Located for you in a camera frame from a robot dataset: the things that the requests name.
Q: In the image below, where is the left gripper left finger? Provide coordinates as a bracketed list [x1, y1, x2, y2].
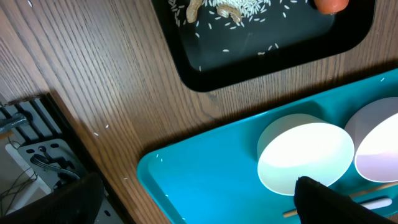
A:
[1, 173, 104, 224]

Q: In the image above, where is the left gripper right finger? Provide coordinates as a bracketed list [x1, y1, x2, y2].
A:
[294, 176, 394, 224]

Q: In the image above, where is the wooden skewer stick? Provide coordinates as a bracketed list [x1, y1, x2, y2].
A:
[283, 182, 397, 218]

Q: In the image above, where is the pale green bowl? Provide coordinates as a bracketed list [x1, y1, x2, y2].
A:
[257, 113, 354, 196]

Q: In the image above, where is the white plastic fork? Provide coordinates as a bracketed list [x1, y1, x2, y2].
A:
[361, 197, 392, 210]

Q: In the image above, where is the pink bowl with food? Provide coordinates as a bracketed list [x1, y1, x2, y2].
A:
[345, 97, 397, 183]

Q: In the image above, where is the orange carrot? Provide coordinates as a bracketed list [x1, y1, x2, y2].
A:
[314, 0, 349, 14]

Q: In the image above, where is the black waste tray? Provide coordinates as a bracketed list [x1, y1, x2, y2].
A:
[153, 0, 376, 92]

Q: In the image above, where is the rice and nuts pile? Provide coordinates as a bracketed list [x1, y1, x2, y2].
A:
[167, 0, 272, 26]

